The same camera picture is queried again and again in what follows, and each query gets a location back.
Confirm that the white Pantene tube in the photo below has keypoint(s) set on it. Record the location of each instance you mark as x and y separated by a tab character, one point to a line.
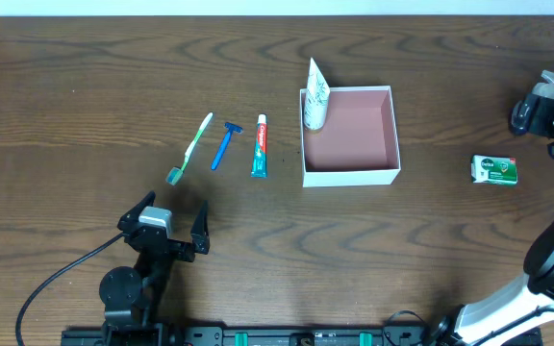
317	98

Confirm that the green white toothbrush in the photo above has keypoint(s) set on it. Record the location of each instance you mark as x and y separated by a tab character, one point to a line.
177	172

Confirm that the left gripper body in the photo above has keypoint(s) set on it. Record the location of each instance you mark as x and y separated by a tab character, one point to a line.
172	245

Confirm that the blue disposable razor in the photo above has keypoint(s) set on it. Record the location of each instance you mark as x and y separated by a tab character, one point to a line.
231	129

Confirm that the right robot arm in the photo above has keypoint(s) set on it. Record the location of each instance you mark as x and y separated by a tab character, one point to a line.
510	314

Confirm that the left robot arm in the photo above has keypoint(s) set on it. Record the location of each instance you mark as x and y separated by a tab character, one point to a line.
132	295

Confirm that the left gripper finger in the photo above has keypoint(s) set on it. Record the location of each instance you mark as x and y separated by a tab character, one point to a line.
129	221
199	231

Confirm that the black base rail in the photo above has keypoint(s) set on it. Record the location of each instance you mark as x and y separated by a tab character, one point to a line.
216	336

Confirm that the green Dettol soap box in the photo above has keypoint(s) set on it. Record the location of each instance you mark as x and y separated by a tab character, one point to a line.
493	170

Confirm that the blue pump soap bottle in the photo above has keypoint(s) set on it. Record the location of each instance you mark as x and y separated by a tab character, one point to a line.
535	114

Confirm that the Colgate toothpaste tube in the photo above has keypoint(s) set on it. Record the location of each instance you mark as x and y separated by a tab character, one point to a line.
259	165

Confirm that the white box pink inside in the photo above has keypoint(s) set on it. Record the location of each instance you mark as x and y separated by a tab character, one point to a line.
358	143

